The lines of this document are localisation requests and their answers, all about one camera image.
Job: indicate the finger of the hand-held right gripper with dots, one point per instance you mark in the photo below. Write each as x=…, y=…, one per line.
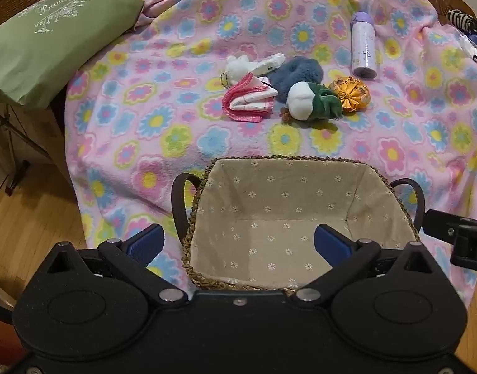
x=441, y=224

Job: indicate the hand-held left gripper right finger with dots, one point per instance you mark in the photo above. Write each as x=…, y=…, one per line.
x=332, y=245

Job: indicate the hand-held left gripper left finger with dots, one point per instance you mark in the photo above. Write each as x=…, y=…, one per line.
x=145, y=241

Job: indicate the woven basket with floral liner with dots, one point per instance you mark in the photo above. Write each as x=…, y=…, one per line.
x=281, y=202

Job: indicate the orange floral pouch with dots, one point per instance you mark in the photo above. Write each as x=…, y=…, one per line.
x=353, y=93

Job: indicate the pink-edged white cloth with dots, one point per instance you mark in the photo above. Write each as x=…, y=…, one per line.
x=248, y=97

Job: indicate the blue fluffy scrunchie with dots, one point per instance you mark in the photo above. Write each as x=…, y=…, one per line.
x=297, y=72

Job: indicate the white cotton pad packet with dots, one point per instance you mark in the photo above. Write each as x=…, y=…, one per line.
x=267, y=64

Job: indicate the black metal stand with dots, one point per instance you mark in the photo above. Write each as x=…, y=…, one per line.
x=18, y=175

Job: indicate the pink floral fleece blanket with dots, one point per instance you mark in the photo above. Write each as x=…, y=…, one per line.
x=164, y=85

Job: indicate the white crumpled paper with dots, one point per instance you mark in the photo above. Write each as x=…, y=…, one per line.
x=466, y=45

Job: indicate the purple and white bottle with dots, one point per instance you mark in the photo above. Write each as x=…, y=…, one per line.
x=364, y=46

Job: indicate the zebra striped pouch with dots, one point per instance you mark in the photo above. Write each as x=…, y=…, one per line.
x=462, y=19

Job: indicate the green pillow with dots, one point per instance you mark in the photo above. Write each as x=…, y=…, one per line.
x=47, y=46

